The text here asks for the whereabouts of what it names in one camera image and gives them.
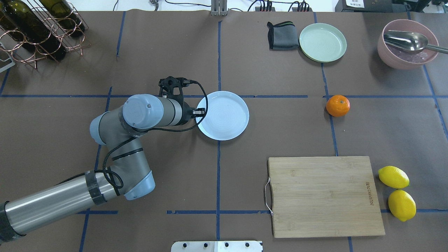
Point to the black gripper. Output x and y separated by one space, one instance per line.
186 113

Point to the light blue plate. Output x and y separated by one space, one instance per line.
227 116

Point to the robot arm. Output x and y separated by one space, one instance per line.
125 169

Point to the light green plate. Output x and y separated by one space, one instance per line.
322 42

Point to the folded grey cloth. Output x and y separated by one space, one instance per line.
282 36

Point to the orange mandarin fruit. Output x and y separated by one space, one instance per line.
338 106

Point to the bamboo cutting board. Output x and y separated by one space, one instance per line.
328 196

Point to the dark green wine bottle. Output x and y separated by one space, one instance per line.
34 29

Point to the pink bowl with ice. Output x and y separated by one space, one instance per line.
402 60

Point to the upper yellow lemon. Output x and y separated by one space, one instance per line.
393 177

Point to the yellow lemon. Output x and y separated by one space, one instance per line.
393 177
402 205

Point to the lower yellow lemon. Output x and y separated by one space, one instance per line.
402 205

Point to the steel ice scoop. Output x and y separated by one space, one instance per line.
411 42

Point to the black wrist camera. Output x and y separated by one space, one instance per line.
171 88

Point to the aluminium frame post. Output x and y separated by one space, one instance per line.
219 8

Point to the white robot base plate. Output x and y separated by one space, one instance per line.
218 246

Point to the copper wire bottle rack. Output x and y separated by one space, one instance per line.
15 47

